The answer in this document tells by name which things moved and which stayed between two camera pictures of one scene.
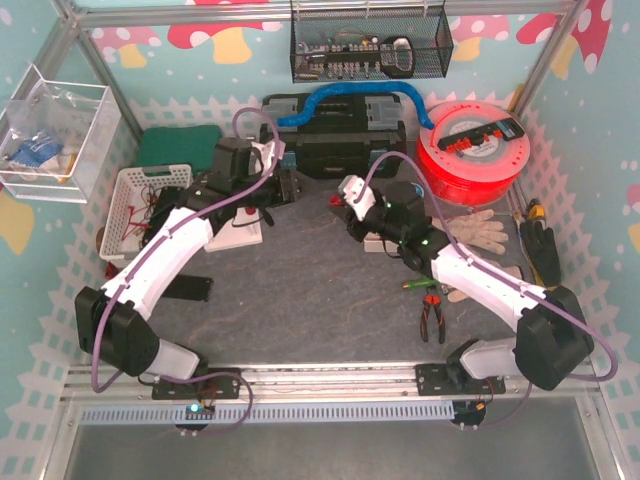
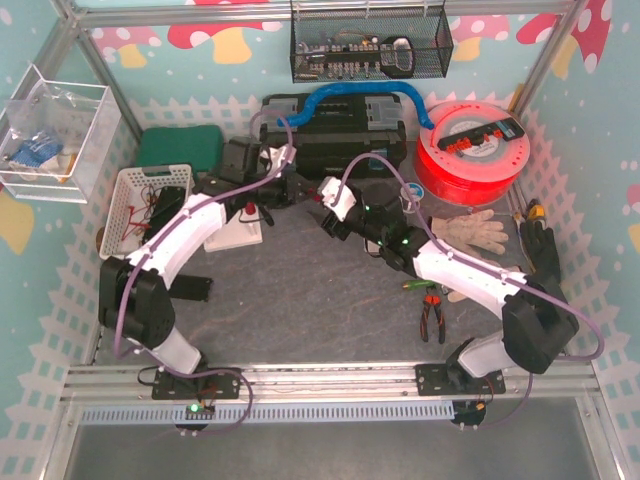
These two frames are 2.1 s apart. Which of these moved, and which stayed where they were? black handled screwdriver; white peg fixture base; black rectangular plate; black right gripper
Moved: black right gripper
Stayed: black rectangular plate; black handled screwdriver; white peg fixture base
